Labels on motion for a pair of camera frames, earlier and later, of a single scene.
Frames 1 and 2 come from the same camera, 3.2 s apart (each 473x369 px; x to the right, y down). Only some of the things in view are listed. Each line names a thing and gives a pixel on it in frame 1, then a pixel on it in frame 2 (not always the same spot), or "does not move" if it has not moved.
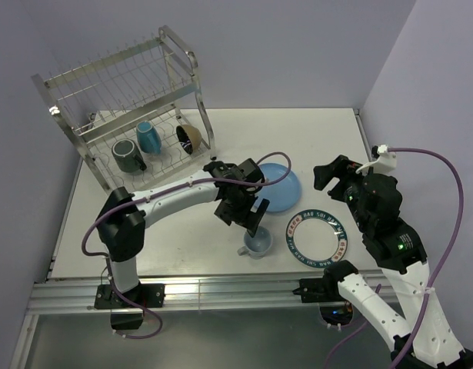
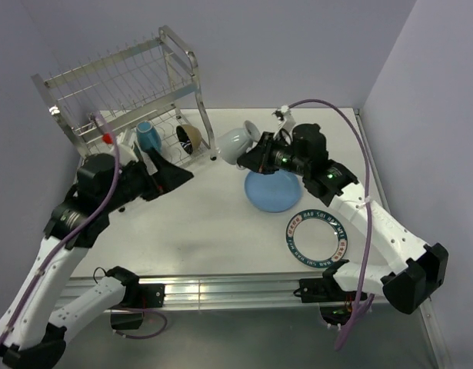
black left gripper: x=241 y=218 -> x=167 y=177
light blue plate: x=284 y=196 does not move
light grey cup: x=258 y=246 -> x=235 y=143
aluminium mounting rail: x=181 y=294 does not move
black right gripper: x=323 y=173 -> x=258 y=158
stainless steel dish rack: x=138 y=112 does not move
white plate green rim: x=316 y=238 does not move
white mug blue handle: x=148 y=138 does not move
